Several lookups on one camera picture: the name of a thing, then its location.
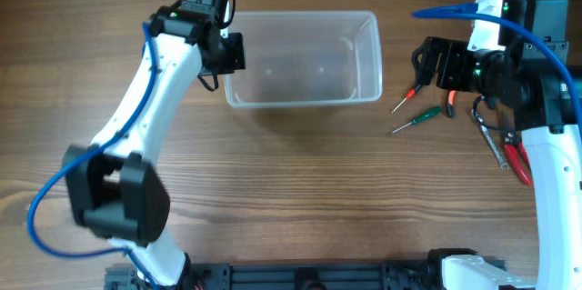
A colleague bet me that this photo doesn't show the orange black needle-nose pliers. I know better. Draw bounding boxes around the orange black needle-nose pliers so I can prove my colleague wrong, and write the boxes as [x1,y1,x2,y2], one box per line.
[445,90,457,118]

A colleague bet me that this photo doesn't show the left blue cable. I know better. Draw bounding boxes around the left blue cable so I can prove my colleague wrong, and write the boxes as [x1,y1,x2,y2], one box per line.
[25,21,160,290]

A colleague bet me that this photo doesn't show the clear plastic container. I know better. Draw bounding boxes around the clear plastic container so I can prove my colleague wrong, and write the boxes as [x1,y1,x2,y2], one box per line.
[224,11,383,109]

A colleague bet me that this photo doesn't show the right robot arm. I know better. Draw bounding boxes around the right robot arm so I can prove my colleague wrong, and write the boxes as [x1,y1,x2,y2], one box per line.
[411,0,581,289]

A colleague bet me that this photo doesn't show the silver socket wrench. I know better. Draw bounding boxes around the silver socket wrench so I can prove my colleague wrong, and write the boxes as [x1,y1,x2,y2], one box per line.
[472,109,509,170]

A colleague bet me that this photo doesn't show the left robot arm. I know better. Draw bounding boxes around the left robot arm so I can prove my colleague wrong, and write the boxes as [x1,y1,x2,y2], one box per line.
[63,0,246,289]

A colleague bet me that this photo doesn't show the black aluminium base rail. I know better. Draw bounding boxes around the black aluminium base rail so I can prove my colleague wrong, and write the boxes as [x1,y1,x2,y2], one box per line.
[103,260,506,290]

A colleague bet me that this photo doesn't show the green handled screwdriver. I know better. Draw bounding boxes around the green handled screwdriver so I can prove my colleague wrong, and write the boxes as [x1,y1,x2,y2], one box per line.
[391,106,442,134]

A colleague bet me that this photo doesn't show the red handled pruning shears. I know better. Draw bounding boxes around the red handled pruning shears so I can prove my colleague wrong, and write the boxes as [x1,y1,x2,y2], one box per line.
[500,112,534,186]

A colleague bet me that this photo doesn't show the black red screwdriver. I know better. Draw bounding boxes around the black red screwdriver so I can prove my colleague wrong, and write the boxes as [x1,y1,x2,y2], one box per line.
[391,84,423,114]

